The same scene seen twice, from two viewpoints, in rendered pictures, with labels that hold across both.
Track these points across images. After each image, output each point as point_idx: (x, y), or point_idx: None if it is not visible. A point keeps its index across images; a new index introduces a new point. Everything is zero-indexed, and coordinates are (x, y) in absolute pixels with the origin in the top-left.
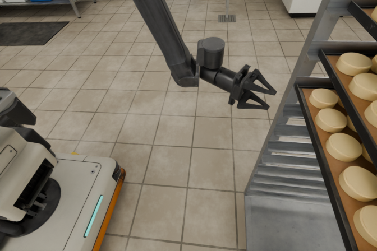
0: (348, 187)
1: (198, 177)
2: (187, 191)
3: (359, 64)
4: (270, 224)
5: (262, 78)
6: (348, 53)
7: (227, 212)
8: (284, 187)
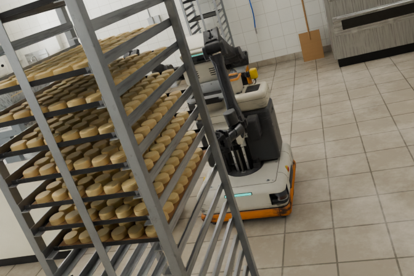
0: None
1: (294, 274)
2: (278, 267)
3: (185, 133)
4: None
5: (217, 138)
6: (193, 131)
7: None
8: None
